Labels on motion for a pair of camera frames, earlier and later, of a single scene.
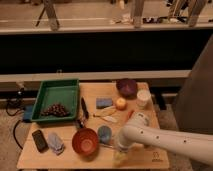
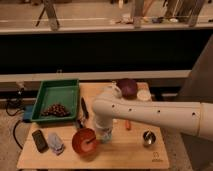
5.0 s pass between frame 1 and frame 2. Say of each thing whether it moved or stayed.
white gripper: moved
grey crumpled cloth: stayed
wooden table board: stayed
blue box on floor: stayed
